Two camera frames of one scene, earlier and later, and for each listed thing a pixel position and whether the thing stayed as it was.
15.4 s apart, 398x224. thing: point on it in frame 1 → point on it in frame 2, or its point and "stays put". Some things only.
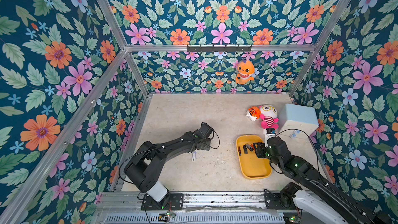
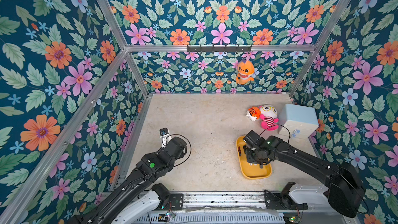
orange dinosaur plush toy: [245, 70] stays put
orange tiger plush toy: [253, 113] stays put
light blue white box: [297, 122] stays put
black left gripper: [208, 144] → [181, 153]
